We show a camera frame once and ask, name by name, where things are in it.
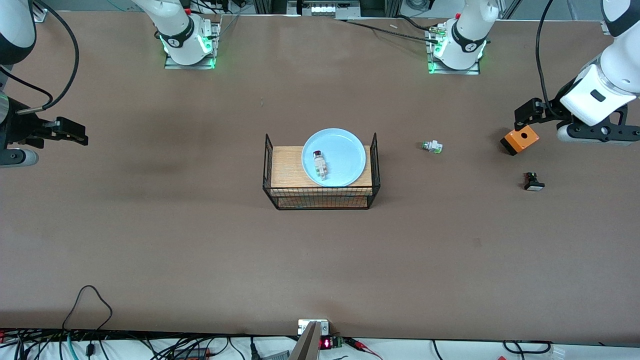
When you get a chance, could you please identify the light blue round plate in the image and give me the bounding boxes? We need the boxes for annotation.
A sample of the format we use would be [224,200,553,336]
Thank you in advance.
[301,128,367,188]

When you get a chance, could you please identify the red push button switch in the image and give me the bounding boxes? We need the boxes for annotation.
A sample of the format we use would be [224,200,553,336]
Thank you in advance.
[312,150,328,181]

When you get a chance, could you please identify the black power adapter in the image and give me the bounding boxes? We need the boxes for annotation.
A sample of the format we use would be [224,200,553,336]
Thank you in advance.
[172,347,211,360]

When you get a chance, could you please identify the grey metal bar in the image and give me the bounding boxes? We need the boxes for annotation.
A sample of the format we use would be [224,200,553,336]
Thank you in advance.
[289,321,322,360]

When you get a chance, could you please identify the orange button enclosure box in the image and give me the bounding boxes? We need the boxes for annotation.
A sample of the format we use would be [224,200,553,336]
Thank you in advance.
[500,125,540,156]

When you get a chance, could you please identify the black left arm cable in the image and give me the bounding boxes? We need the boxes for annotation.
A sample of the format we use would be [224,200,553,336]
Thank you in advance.
[536,0,568,121]

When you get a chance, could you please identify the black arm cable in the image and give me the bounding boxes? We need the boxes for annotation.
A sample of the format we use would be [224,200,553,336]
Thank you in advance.
[15,0,80,115]
[536,0,568,121]

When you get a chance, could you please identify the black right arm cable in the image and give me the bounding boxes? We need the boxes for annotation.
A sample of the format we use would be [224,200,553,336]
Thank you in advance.
[15,0,80,115]

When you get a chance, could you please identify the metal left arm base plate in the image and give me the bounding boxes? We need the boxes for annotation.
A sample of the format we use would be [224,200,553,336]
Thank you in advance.
[426,22,481,76]

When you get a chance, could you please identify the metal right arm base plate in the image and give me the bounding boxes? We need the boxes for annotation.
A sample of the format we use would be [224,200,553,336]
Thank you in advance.
[164,20,221,70]

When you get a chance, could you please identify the black looped cable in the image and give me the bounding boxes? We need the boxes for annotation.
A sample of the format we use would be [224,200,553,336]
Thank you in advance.
[62,285,113,332]

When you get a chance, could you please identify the black cable on table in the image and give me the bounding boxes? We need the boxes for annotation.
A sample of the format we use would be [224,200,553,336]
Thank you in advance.
[340,19,441,43]

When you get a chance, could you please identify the black wire shelf rack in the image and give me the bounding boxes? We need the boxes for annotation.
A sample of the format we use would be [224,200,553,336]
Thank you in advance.
[262,132,381,211]

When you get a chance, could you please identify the aluminium frame equipment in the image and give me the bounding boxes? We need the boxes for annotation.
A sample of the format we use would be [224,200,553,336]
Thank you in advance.
[287,0,361,18]

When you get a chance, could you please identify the black coiled cable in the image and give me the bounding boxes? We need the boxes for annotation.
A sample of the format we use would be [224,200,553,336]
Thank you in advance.
[502,340,553,355]

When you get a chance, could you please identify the red clip wires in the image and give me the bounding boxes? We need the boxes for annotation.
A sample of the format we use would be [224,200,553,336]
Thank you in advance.
[345,337,383,360]

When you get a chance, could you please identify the silver metal bracket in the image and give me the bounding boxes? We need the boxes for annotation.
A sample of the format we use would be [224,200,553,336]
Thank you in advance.
[298,319,330,336]

